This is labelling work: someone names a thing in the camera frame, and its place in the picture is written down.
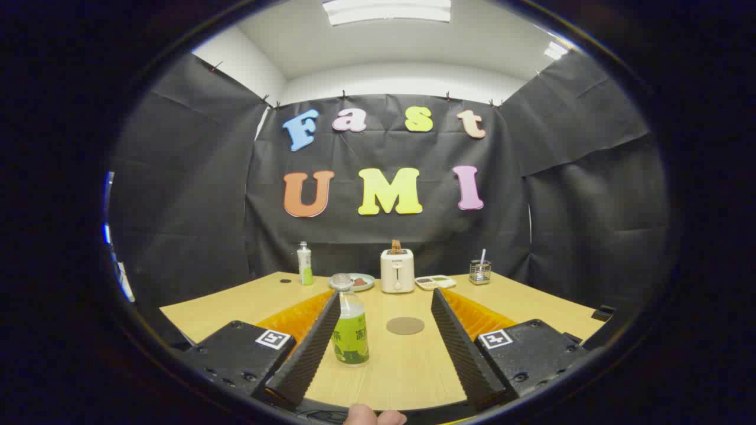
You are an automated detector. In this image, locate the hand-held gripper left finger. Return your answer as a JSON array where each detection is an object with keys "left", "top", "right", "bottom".
[{"left": 171, "top": 289, "right": 342, "bottom": 411}]

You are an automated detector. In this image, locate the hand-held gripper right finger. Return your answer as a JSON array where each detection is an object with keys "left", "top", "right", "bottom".
[{"left": 430, "top": 287, "right": 594, "bottom": 412}]

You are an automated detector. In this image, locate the green label juice bottle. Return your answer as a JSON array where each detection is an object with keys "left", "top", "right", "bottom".
[{"left": 329, "top": 273, "right": 370, "bottom": 368}]

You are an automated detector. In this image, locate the brown round coaster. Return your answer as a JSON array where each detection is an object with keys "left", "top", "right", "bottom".
[{"left": 386, "top": 317, "right": 425, "bottom": 336}]

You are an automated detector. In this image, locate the small white green bottle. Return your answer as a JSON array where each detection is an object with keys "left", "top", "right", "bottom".
[{"left": 297, "top": 241, "right": 314, "bottom": 286}]

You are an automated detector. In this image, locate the wooden table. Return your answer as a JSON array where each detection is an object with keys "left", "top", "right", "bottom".
[{"left": 159, "top": 272, "right": 606, "bottom": 412}]

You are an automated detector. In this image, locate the white divided snack tray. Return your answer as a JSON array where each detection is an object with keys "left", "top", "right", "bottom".
[{"left": 415, "top": 274, "right": 457, "bottom": 291}]

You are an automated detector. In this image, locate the pale green plate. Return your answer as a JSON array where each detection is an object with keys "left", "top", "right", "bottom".
[{"left": 328, "top": 273, "right": 376, "bottom": 292}]

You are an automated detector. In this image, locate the white toaster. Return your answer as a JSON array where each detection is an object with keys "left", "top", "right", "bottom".
[{"left": 380, "top": 249, "right": 415, "bottom": 294}]

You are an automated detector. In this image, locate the large ceiling light panel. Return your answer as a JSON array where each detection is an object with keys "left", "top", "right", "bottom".
[{"left": 322, "top": 0, "right": 452, "bottom": 26}]

